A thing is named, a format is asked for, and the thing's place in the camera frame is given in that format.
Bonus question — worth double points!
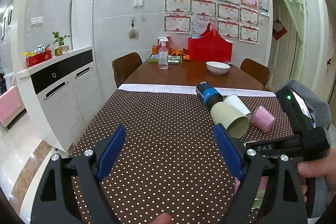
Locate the pink green clear plastic cup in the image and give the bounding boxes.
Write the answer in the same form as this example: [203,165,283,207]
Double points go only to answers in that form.
[234,176,268,210]

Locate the small pink cup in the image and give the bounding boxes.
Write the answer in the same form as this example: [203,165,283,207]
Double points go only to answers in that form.
[250,106,276,132]

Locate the light green paper cup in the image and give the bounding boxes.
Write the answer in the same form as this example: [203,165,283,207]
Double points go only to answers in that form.
[210,102,249,139]

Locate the white paper cup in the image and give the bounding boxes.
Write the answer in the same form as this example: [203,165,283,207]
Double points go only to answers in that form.
[224,94,251,119]

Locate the right hand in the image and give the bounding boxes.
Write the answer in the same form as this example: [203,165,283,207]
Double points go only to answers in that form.
[297,148,336,205]

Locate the left hand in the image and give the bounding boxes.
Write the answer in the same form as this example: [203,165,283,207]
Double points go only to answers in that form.
[150,213,173,224]

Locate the right brown chair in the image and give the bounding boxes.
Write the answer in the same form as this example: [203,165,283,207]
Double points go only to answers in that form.
[240,59,270,86]

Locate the brown chair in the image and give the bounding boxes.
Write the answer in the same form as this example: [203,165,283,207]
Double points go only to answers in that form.
[240,59,270,86]
[112,52,142,87]

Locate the white door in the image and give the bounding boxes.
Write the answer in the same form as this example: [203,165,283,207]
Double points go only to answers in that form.
[267,0,300,92]

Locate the white black sideboard cabinet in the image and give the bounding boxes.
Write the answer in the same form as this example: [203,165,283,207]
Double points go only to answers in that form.
[16,47,102,152]

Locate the black blue can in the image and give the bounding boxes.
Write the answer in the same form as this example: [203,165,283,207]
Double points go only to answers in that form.
[195,81,223,110]

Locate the pink sofa cover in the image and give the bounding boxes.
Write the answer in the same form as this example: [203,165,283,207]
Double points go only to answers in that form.
[0,86,21,122]

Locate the red diamond door decoration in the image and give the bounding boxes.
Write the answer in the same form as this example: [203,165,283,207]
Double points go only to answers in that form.
[272,19,288,41]

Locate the white ceramic bowl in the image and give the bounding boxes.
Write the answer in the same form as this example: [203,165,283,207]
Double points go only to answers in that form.
[206,61,231,75]

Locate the brown polka dot tablecloth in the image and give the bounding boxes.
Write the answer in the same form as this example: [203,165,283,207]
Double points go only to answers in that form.
[71,83,324,224]

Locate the red gift bag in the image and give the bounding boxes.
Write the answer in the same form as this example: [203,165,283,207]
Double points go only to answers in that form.
[187,23,233,63]

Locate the green door curtain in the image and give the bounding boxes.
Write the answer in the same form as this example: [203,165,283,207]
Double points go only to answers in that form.
[284,0,307,81]

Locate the red box on cabinet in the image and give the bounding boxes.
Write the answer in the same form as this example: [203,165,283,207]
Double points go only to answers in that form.
[23,45,52,68]

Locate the left brown chair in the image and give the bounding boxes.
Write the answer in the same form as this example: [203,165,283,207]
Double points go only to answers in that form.
[112,52,142,87]

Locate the orange snack packets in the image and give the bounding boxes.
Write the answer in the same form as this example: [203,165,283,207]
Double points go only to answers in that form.
[169,48,190,61]

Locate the small potted plant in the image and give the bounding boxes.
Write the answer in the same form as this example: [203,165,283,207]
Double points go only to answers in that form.
[52,32,72,56]

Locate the clear spray bottle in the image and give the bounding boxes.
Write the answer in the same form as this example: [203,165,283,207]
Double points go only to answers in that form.
[158,37,169,69]

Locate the green tray box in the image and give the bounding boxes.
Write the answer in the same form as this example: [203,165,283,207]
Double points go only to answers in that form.
[147,54,183,64]

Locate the small red box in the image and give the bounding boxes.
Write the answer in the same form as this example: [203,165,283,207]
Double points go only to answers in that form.
[157,36,171,51]

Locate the wall light switch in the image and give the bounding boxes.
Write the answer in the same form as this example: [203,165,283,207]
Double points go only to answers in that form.
[30,17,43,27]

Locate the hanging wall brush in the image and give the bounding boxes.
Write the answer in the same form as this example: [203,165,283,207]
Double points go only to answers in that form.
[128,19,138,39]

